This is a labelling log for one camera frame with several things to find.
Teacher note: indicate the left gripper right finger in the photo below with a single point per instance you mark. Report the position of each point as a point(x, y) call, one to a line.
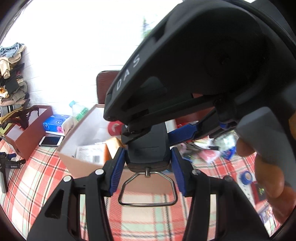
point(236, 218)

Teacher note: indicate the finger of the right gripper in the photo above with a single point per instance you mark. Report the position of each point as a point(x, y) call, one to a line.
point(128, 136)
point(206, 126)

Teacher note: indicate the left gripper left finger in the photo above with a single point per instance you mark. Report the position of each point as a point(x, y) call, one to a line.
point(59, 218)

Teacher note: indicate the dark playing card box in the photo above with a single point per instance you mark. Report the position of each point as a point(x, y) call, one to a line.
point(266, 215)

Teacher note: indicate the person right hand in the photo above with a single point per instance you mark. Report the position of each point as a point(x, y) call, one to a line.
point(260, 132)

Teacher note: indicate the red tape roll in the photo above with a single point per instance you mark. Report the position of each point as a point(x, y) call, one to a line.
point(114, 128)

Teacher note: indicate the red shallow box tray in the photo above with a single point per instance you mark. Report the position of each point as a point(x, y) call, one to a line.
point(258, 193)

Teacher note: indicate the white orange medicine box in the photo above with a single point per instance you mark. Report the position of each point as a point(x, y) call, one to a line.
point(100, 152)

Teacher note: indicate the blue tape roll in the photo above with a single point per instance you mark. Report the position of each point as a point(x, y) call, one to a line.
point(246, 178)

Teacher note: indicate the large cardboard storage box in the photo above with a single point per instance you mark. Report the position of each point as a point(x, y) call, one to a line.
point(90, 130)

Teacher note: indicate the plastic water bottle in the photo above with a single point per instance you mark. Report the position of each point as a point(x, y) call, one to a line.
point(79, 110)

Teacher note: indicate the dark red wooden chair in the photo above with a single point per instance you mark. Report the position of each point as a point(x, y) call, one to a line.
point(103, 81)

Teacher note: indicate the blue tissue pack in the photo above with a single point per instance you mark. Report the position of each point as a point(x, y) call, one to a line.
point(57, 124)

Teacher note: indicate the red checkered tablecloth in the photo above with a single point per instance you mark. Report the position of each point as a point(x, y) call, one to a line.
point(31, 185)

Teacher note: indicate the white smartphone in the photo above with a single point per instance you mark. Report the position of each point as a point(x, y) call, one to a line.
point(51, 141)

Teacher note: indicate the brown open side box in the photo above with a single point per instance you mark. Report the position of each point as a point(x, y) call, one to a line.
point(24, 142)

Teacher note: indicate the pile of clothes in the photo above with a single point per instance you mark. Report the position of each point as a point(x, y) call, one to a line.
point(14, 89)

